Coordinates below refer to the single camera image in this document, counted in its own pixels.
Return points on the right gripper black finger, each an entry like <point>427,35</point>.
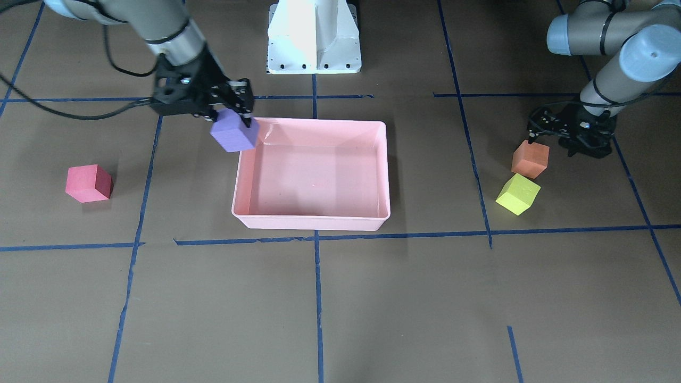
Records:
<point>240,99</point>

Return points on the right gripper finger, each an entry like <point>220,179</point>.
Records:
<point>218,100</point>

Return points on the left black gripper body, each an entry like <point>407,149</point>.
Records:
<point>600,126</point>

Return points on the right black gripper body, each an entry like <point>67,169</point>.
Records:
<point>204,76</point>

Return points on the purple foam block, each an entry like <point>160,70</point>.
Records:
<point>232,133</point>

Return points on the orange foam block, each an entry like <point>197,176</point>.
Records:
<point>530,159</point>

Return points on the yellow foam block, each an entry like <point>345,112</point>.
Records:
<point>518,194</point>

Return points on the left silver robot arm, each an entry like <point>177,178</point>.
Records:
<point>644,50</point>

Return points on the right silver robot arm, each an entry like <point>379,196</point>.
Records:
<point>166,27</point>

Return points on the pink plastic bin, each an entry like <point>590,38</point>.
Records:
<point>314,174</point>

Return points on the red foam block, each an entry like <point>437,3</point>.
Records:
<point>88,183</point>

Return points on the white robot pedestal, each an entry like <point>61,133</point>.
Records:
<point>310,37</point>

